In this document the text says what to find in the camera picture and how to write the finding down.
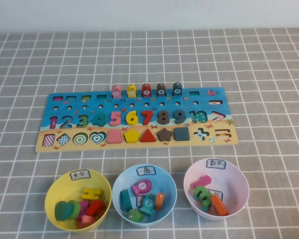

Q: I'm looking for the pink wooden number five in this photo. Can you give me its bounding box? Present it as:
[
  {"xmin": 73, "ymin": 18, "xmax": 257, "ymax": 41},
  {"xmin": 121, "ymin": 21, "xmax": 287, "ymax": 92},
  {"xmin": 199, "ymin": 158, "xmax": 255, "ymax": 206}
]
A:
[{"xmin": 109, "ymin": 111, "xmax": 122, "ymax": 126}]

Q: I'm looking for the yellow wooden equals piece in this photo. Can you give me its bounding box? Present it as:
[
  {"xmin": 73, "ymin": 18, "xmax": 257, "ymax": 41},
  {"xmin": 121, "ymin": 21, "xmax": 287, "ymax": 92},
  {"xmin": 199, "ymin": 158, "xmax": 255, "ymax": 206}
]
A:
[{"xmin": 81, "ymin": 188, "xmax": 103, "ymax": 201}]

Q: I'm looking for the teal wooden fish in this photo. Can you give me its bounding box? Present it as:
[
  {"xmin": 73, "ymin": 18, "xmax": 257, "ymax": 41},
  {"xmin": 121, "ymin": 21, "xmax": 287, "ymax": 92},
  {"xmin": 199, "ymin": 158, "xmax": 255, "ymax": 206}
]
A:
[{"xmin": 119, "ymin": 189, "xmax": 133, "ymax": 213}]

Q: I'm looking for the brown wooden fish eight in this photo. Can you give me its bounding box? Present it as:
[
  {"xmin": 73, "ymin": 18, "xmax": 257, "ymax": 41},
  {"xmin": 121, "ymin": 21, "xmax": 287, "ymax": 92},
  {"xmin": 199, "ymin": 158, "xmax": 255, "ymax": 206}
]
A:
[{"xmin": 156, "ymin": 83, "xmax": 167, "ymax": 97}]

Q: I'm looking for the green wooden number three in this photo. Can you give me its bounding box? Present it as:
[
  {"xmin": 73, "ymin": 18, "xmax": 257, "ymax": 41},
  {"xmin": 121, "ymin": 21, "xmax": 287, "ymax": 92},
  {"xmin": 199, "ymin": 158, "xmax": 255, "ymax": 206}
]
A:
[{"xmin": 192, "ymin": 185, "xmax": 212, "ymax": 207}]

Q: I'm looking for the red wooden triangle piece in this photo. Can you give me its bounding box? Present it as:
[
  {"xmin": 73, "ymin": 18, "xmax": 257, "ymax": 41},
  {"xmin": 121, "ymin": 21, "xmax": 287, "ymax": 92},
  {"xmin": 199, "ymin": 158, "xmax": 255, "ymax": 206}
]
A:
[{"xmin": 140, "ymin": 128, "xmax": 157, "ymax": 142}]

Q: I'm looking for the wooden number puzzle board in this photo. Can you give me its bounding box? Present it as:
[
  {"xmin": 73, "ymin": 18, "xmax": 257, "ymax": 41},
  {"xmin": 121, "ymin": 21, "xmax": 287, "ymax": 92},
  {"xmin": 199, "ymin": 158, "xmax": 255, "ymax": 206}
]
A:
[{"xmin": 35, "ymin": 87, "xmax": 239, "ymax": 153}]

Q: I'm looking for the teal wooden number four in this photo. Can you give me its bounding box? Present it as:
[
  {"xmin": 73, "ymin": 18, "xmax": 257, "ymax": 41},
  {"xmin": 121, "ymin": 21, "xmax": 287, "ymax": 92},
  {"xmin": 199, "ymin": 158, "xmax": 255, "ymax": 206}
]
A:
[{"xmin": 92, "ymin": 112, "xmax": 107, "ymax": 127}]

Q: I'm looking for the brown wooden number eight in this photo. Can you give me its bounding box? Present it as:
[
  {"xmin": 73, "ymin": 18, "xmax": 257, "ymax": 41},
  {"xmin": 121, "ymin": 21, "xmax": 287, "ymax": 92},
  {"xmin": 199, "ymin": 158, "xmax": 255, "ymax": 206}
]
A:
[{"xmin": 157, "ymin": 110, "xmax": 170, "ymax": 124}]

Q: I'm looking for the red wooden minus piece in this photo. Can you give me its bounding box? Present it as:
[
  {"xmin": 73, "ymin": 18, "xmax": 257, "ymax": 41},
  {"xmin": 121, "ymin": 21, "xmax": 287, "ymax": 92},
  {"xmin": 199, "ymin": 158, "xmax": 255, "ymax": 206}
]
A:
[{"xmin": 86, "ymin": 199, "xmax": 107, "ymax": 217}]

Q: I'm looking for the yellow wooden pentagon piece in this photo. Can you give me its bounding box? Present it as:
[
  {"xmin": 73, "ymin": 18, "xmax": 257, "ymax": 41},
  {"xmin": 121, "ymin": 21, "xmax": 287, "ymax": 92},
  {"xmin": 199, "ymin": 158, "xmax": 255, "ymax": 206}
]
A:
[{"xmin": 124, "ymin": 129, "xmax": 142, "ymax": 143}]

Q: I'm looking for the grey checked tablecloth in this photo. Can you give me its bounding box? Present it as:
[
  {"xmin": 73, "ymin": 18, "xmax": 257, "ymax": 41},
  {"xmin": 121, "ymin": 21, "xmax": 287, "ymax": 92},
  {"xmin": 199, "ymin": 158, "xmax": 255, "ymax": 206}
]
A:
[{"xmin": 0, "ymin": 27, "xmax": 299, "ymax": 239}]

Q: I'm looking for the green wooden fish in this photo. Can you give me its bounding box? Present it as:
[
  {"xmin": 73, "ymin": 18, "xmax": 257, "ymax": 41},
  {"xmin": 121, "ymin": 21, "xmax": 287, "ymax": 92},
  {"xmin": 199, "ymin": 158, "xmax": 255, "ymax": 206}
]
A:
[{"xmin": 126, "ymin": 209, "xmax": 145, "ymax": 223}]

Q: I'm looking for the orange wooden fish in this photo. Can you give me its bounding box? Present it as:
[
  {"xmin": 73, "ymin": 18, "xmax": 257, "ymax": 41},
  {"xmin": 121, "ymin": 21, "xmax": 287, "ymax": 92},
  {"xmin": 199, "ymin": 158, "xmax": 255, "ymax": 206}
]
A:
[{"xmin": 154, "ymin": 192, "xmax": 165, "ymax": 211}]

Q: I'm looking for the dark grey square piece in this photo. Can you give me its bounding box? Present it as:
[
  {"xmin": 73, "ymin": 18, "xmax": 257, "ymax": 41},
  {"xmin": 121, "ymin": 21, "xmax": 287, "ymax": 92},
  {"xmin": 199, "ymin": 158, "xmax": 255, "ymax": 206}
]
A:
[{"xmin": 174, "ymin": 126, "xmax": 191, "ymax": 141}]

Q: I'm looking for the yellow wooden number six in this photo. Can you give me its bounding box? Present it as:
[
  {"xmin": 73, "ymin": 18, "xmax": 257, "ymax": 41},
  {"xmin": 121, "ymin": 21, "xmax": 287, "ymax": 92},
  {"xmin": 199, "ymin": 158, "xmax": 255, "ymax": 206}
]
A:
[{"xmin": 126, "ymin": 110, "xmax": 140, "ymax": 125}]

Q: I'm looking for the salmon wooden angle piece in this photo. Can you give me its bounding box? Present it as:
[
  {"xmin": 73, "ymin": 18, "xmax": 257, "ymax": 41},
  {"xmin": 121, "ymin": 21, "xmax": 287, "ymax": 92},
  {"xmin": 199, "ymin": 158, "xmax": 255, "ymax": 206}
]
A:
[{"xmin": 77, "ymin": 215, "xmax": 98, "ymax": 229}]

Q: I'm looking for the brown wooden star piece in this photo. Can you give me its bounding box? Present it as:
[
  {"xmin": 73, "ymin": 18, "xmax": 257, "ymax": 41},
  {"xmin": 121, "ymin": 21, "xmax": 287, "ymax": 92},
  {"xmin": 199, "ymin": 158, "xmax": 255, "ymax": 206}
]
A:
[{"xmin": 156, "ymin": 127, "xmax": 173, "ymax": 141}]

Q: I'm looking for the light blue plastic bowl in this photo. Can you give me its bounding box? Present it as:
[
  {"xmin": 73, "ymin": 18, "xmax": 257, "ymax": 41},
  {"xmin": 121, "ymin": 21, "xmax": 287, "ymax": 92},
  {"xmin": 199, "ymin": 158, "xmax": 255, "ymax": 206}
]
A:
[{"xmin": 112, "ymin": 163, "xmax": 178, "ymax": 227}]

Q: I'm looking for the pink plastic bowl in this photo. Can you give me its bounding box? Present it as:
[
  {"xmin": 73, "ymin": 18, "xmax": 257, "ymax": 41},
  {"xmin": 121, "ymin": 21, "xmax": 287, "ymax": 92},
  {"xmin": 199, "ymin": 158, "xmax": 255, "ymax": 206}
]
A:
[{"xmin": 183, "ymin": 158, "xmax": 250, "ymax": 221}]

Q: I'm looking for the magenta wooden number one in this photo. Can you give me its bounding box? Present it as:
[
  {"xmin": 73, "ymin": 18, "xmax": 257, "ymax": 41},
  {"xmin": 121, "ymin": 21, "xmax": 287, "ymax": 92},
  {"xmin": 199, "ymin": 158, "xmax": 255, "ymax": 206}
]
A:
[{"xmin": 193, "ymin": 174, "xmax": 212, "ymax": 189}]

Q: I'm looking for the pink wooden fish five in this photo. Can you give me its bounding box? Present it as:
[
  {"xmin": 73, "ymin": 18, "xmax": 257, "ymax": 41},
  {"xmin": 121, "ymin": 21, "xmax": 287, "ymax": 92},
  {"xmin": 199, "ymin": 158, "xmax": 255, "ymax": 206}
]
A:
[{"xmin": 111, "ymin": 85, "xmax": 122, "ymax": 99}]

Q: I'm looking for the dark grey fish nine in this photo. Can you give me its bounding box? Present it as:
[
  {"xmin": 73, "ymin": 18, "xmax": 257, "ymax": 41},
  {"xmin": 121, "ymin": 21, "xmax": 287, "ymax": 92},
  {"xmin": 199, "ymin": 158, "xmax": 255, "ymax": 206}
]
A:
[{"xmin": 172, "ymin": 82, "xmax": 183, "ymax": 97}]

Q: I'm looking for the orange wooden number piece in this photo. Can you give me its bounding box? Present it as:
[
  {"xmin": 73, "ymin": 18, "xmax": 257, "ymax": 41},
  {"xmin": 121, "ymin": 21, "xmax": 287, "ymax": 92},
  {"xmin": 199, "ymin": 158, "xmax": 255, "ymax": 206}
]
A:
[{"xmin": 210, "ymin": 194, "xmax": 229, "ymax": 217}]

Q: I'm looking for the red wooden number seven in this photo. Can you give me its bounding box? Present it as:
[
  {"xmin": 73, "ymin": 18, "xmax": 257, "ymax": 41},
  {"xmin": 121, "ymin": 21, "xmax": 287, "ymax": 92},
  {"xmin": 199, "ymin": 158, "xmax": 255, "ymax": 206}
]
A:
[{"xmin": 141, "ymin": 110, "xmax": 154, "ymax": 125}]

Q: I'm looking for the magenta wooden fish one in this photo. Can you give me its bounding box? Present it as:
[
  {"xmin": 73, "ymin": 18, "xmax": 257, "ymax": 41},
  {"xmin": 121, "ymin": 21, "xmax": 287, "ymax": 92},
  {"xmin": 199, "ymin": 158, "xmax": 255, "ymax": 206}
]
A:
[{"xmin": 131, "ymin": 179, "xmax": 153, "ymax": 196}]

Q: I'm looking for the magenta wooden rectangle piece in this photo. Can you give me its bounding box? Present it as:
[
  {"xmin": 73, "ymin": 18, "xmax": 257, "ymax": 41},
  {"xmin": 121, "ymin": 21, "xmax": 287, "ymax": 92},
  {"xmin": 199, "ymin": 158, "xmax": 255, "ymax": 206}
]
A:
[{"xmin": 75, "ymin": 200, "xmax": 90, "ymax": 220}]

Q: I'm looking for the pink wooden trapezoid piece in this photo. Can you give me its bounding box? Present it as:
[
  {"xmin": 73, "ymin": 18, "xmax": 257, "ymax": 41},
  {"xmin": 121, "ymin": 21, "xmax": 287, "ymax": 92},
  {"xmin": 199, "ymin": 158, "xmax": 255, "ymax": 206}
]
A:
[{"xmin": 106, "ymin": 130, "xmax": 123, "ymax": 144}]

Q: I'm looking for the yellow wooden fish six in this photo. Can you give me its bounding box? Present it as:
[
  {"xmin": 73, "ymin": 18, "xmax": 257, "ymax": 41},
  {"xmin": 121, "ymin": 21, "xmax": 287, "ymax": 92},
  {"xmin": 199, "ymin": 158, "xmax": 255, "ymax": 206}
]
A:
[{"xmin": 126, "ymin": 84, "xmax": 137, "ymax": 98}]

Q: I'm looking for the teal wooden fish two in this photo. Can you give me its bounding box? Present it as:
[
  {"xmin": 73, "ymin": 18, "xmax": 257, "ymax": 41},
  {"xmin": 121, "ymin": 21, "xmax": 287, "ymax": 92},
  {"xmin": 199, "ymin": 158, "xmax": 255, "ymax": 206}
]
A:
[{"xmin": 139, "ymin": 194, "xmax": 157, "ymax": 217}]

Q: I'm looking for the green wooden heart piece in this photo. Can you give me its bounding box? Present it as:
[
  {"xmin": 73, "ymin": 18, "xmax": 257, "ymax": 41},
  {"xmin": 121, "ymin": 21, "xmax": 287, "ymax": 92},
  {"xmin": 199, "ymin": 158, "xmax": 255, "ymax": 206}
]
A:
[{"xmin": 54, "ymin": 200, "xmax": 74, "ymax": 221}]

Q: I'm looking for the dark grey number nine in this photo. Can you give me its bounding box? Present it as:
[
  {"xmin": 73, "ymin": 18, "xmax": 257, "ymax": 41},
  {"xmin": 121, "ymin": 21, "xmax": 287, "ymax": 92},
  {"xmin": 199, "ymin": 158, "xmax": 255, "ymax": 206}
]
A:
[{"xmin": 173, "ymin": 109, "xmax": 186, "ymax": 124}]

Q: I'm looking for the light green round piece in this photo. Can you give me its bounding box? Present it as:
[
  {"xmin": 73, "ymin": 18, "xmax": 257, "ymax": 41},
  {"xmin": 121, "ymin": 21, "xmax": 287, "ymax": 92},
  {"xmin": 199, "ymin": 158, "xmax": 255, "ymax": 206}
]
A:
[{"xmin": 68, "ymin": 198, "xmax": 82, "ymax": 220}]

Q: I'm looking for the yellow plastic bowl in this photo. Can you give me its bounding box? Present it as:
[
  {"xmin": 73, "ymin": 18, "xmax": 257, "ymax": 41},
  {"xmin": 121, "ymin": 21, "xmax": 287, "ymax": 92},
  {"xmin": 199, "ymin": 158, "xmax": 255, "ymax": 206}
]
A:
[{"xmin": 44, "ymin": 168, "xmax": 113, "ymax": 232}]

